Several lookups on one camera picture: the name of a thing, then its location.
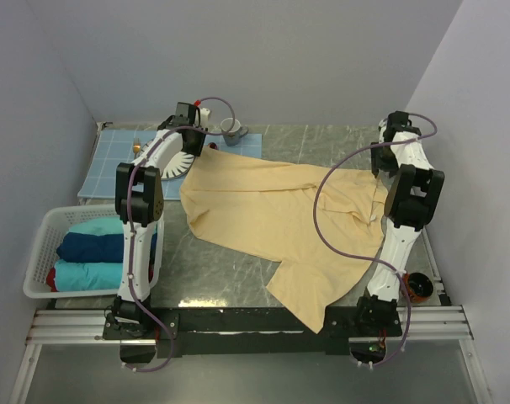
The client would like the dark bowl orange inside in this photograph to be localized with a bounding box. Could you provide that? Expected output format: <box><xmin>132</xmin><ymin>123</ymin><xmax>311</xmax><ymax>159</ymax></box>
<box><xmin>405</xmin><ymin>272</ymin><xmax>434</xmax><ymax>303</ymax></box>

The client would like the aluminium frame rail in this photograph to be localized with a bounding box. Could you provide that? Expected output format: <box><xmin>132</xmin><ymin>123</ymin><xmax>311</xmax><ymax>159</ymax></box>
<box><xmin>26</xmin><ymin>306</ymin><xmax>473</xmax><ymax>345</ymax></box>

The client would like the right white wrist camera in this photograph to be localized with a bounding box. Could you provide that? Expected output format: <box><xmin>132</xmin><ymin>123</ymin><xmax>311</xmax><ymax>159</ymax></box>
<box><xmin>378</xmin><ymin>118</ymin><xmax>387</xmax><ymax>143</ymax></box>

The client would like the teal folded shirt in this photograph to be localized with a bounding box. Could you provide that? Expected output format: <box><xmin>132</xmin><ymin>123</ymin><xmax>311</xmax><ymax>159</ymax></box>
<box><xmin>68</xmin><ymin>216</ymin><xmax>124</xmax><ymax>237</ymax></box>

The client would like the dark blue rolled shirt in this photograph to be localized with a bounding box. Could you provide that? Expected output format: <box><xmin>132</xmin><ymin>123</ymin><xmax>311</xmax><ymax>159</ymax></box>
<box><xmin>56</xmin><ymin>232</ymin><xmax>125</xmax><ymax>263</ymax></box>

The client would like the grey mug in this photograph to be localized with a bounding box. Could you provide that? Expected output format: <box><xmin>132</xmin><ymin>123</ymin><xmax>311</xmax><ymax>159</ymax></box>
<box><xmin>220</xmin><ymin>118</ymin><xmax>249</xmax><ymax>146</ymax></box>

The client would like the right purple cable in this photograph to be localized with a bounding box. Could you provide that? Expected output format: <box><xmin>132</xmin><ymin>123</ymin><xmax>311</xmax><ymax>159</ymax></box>
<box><xmin>312</xmin><ymin>112</ymin><xmax>439</xmax><ymax>368</ymax></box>

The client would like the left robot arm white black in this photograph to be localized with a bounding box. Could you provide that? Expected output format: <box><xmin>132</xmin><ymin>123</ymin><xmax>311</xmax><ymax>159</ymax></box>
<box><xmin>112</xmin><ymin>101</ymin><xmax>206</xmax><ymax>338</ymax></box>

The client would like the gold fork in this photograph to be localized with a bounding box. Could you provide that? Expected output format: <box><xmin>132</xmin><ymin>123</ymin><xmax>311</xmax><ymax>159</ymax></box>
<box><xmin>132</xmin><ymin>138</ymin><xmax>141</xmax><ymax>155</ymax></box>

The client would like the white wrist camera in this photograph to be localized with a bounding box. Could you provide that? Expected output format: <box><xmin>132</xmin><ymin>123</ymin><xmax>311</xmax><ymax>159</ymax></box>
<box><xmin>378</xmin><ymin>118</ymin><xmax>387</xmax><ymax>143</ymax></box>
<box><xmin>195</xmin><ymin>108</ymin><xmax>211</xmax><ymax>128</ymax></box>

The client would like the cream yellow t shirt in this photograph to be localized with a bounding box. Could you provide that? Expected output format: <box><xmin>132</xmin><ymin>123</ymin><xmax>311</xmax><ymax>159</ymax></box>
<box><xmin>180</xmin><ymin>148</ymin><xmax>387</xmax><ymax>332</ymax></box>

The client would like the striped white plate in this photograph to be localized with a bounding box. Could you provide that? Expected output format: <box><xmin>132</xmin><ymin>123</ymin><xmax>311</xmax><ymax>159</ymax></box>
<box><xmin>133</xmin><ymin>136</ymin><xmax>194</xmax><ymax>183</ymax></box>

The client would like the white plastic basket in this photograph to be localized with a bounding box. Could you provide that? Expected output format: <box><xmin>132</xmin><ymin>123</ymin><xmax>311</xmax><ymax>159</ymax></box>
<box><xmin>23</xmin><ymin>205</ymin><xmax>120</xmax><ymax>299</ymax></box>

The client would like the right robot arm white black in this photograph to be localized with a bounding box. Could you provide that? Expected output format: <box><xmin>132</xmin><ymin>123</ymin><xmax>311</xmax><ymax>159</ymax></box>
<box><xmin>353</xmin><ymin>111</ymin><xmax>445</xmax><ymax>336</ymax></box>

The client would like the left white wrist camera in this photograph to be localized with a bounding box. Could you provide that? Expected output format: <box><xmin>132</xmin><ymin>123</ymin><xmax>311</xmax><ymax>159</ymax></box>
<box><xmin>195</xmin><ymin>108</ymin><xmax>211</xmax><ymax>128</ymax></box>

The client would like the blue checked placemat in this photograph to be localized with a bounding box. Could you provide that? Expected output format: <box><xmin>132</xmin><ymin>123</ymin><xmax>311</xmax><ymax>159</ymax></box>
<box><xmin>77</xmin><ymin>129</ymin><xmax>263</xmax><ymax>199</ymax></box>

